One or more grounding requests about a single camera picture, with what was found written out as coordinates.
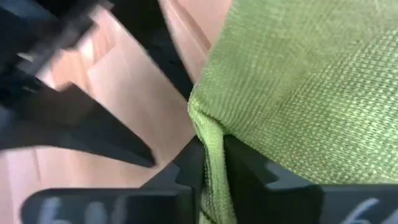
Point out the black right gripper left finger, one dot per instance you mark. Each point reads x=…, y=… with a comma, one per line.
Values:
x=140, y=205

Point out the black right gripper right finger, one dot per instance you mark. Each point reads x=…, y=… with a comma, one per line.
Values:
x=280, y=205

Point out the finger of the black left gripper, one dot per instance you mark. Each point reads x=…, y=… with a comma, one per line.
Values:
x=77, y=124
x=155, y=34

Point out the lime green fluffy towel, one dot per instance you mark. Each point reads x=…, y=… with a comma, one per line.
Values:
x=295, y=93

